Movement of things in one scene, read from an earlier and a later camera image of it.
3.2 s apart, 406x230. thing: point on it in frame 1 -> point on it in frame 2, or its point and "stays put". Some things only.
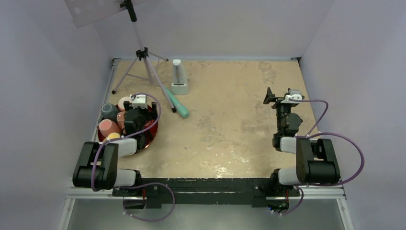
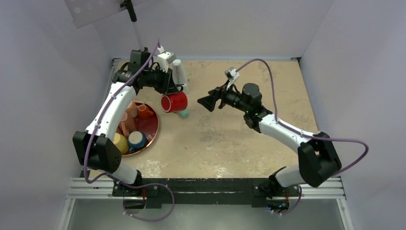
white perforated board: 85,12 stays put
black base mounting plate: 253,190 stays put
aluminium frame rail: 307,192 stays put
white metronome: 179,85 stays put
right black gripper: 270,97 -> 219,93
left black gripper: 128,105 -> 167,86
